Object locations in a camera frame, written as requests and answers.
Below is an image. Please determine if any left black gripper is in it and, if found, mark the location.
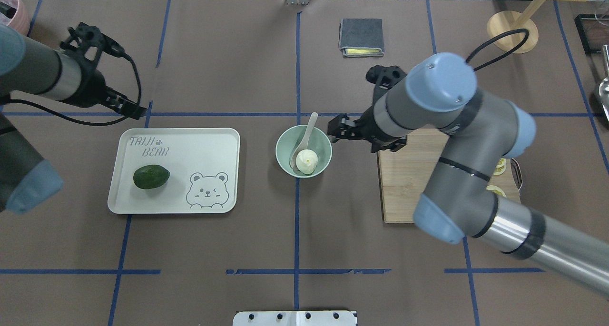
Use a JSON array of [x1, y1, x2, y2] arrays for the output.
[[71, 64, 147, 120]]

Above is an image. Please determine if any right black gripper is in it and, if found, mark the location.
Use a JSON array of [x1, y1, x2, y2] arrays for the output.
[[327, 107, 408, 153]]

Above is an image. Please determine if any white ceramic spoon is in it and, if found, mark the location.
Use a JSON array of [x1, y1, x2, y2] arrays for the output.
[[290, 113, 318, 171]]

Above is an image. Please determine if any white steamed bun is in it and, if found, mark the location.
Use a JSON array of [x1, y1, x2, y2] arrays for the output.
[[295, 149, 318, 176]]

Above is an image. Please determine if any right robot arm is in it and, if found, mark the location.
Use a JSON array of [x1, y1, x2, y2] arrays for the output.
[[327, 52, 609, 297]]

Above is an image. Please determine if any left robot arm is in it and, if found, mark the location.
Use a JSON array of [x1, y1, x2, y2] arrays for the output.
[[0, 23, 146, 215]]

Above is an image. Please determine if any mint green bowl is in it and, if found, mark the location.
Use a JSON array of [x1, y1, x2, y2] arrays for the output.
[[275, 125, 333, 178]]

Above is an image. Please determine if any pink bowl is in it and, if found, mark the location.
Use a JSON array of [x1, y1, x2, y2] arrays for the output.
[[0, 0, 31, 36]]

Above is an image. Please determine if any bamboo cutting board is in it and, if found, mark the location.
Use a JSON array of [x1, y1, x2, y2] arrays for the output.
[[378, 128, 522, 224]]

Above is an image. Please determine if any grey folded cloth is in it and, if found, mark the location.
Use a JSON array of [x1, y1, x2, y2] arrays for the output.
[[338, 18, 385, 58]]

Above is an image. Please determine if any green avocado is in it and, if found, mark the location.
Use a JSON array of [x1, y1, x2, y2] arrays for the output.
[[132, 165, 170, 190]]

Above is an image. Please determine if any white bear-print tray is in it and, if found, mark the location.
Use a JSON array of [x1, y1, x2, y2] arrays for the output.
[[107, 128, 241, 215]]

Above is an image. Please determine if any single lemon slice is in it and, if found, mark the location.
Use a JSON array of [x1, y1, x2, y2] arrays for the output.
[[486, 185, 507, 198]]

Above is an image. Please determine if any lower stacked lemon slice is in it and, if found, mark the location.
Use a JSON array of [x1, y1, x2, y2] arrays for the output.
[[493, 158, 507, 176]]

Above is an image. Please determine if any wooden cup stand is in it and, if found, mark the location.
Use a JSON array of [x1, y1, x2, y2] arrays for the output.
[[486, 0, 589, 54]]

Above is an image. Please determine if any metal scoop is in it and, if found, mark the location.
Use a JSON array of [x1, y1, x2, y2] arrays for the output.
[[597, 44, 609, 122]]

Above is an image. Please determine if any dark glass-holder tray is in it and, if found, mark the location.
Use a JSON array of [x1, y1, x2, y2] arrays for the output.
[[574, 14, 609, 55]]

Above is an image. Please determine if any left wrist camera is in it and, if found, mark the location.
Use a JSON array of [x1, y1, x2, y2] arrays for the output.
[[59, 22, 129, 59]]

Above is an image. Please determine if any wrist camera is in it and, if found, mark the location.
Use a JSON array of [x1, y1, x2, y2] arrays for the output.
[[59, 22, 129, 59], [365, 65, 407, 104]]

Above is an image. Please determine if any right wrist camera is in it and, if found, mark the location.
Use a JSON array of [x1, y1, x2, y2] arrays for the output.
[[365, 65, 407, 104]]

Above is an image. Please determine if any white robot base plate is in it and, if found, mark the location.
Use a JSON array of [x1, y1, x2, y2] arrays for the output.
[[232, 310, 358, 326]]

